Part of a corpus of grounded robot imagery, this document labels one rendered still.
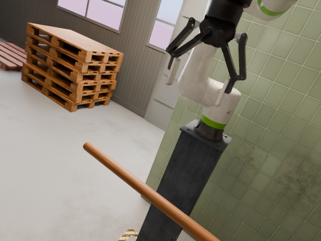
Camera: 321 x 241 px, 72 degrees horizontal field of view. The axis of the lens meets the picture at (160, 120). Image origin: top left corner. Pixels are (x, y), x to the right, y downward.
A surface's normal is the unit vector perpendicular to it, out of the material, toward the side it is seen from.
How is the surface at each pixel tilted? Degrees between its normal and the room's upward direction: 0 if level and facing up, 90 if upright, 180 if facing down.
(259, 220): 90
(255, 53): 90
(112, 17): 90
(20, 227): 0
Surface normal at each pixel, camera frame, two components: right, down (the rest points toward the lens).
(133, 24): -0.47, 0.20
